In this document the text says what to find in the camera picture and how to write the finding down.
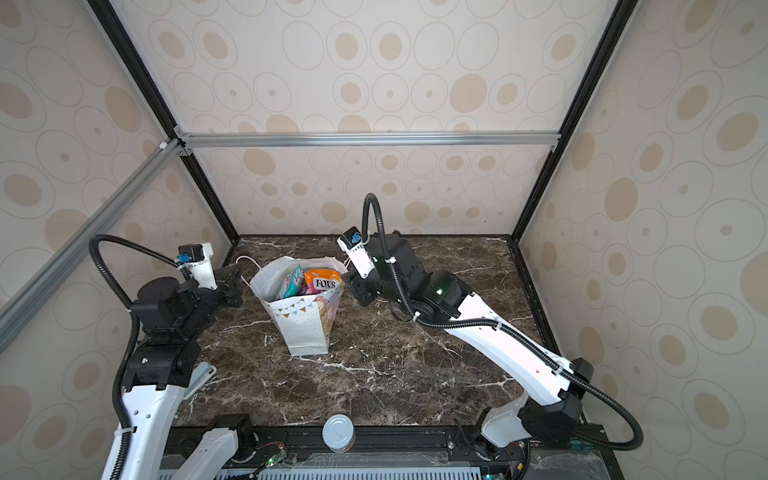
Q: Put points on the left diagonal aluminium rail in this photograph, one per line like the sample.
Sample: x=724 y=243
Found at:
x=33 y=295

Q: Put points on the white paper bag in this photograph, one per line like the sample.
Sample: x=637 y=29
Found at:
x=304 y=321

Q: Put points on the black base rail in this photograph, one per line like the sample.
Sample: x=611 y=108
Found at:
x=413 y=452

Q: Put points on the white round cap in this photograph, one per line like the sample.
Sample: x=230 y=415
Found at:
x=338 y=433

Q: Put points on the teal Fox's candy packet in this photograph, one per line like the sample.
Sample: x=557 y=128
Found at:
x=292 y=284

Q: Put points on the horizontal aluminium rail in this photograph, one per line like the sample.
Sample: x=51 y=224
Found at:
x=388 y=139

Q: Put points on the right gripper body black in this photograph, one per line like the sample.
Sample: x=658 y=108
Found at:
x=370 y=287

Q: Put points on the left black frame post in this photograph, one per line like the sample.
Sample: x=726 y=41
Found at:
x=107 y=18

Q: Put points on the right black frame post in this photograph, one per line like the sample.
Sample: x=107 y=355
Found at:
x=606 y=46

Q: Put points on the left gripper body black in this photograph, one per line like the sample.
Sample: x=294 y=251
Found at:
x=208 y=302

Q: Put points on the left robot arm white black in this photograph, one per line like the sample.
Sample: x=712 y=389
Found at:
x=168 y=315

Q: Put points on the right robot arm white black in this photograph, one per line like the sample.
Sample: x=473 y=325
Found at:
x=385 y=266

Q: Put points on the light green plastic piece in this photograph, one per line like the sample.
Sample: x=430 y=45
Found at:
x=201 y=375

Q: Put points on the purple candy packet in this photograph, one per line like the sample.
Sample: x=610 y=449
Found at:
x=308 y=290

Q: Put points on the black frame post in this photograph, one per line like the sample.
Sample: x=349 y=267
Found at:
x=606 y=46
x=107 y=18

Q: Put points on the orange red Fox's packet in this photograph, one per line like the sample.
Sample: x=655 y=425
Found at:
x=323 y=279

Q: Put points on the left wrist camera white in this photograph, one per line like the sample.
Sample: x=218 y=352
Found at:
x=194 y=261

